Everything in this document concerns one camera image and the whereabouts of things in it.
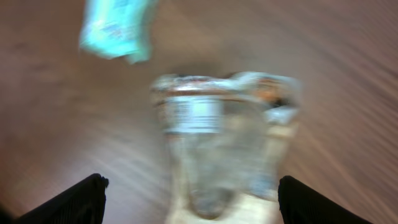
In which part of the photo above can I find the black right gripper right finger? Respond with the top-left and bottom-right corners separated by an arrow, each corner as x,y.
278,175 -> 371,224

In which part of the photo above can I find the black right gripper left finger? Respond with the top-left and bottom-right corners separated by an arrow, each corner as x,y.
14,174 -> 109,224

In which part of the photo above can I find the beige plastic bag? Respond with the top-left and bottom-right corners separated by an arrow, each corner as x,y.
151,72 -> 302,224

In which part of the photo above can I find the teal wipes packet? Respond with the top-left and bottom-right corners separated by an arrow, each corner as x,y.
79,0 -> 157,64

